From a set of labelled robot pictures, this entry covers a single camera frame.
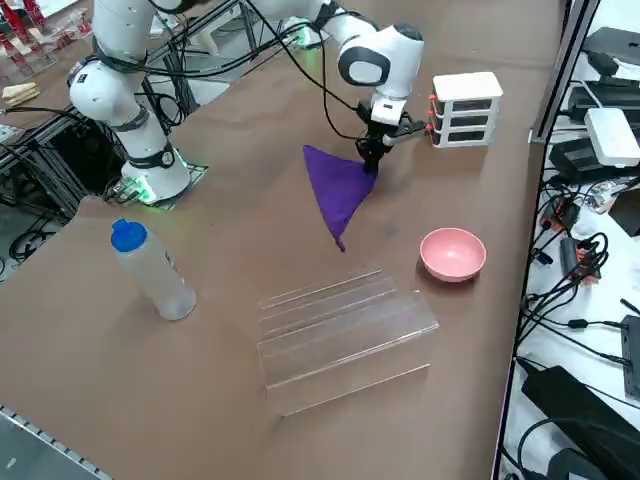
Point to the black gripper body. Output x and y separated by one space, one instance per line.
382 132

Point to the purple towel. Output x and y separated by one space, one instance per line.
335 185

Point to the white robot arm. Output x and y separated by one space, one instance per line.
390 55
306 41

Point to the clear acrylic stepped rack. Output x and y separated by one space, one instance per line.
345 330

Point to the white three-drawer box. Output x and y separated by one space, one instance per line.
467 107

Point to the pink bowl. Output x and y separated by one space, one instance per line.
452 257

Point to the black power brick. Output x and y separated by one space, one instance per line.
575 157

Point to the black flat device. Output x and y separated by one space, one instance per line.
600 102

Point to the white flat box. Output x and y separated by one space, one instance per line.
612 135

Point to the small black adapter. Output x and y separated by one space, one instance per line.
569 255

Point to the black flat case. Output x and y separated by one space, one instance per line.
612 42

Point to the clear bottle blue cap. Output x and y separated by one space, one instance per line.
155 280

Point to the black bar device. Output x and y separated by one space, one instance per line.
631 355

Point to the large black power adapter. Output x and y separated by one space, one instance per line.
575 410

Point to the tan wooden block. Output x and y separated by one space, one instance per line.
20 94

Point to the aluminium frame post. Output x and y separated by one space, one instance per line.
565 65

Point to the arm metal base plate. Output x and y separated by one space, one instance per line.
195 175

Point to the aluminium support frame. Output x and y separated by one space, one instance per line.
40 160

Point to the grey metal rail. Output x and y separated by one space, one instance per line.
40 445

